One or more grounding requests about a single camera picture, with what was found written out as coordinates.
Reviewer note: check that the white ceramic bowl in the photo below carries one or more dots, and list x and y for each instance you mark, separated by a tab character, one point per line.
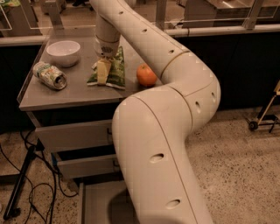
64	53

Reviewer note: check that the grey metal drawer cabinet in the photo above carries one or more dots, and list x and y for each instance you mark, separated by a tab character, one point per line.
78	102

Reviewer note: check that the grey middle drawer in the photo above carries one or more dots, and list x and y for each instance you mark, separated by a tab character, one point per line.
89	166

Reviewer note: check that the orange fruit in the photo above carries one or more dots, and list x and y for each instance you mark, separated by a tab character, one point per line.
146	76

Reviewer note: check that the grey metal railing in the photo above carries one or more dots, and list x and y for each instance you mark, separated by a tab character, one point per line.
128	23

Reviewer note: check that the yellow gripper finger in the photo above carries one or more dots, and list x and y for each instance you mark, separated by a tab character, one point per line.
103	68

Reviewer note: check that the green jalapeno chip bag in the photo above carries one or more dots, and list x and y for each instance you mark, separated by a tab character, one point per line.
116	75

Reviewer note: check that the black office chair base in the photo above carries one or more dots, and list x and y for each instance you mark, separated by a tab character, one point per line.
77	3

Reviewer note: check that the grey bottom drawer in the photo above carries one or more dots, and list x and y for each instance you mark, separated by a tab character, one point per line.
105	203

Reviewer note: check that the black tripod leg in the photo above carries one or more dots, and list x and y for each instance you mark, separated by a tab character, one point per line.
11	206

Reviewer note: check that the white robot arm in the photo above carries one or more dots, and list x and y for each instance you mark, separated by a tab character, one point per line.
150	127

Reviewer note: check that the grey top drawer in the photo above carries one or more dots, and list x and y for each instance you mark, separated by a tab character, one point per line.
75	136

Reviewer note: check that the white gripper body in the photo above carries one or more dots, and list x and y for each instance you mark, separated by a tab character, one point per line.
105	48

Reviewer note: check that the grey drawer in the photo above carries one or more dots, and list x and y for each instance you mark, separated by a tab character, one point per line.
89	166
105	203
75	136

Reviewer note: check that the crushed green soda can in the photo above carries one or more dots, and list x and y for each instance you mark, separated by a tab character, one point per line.
50	75

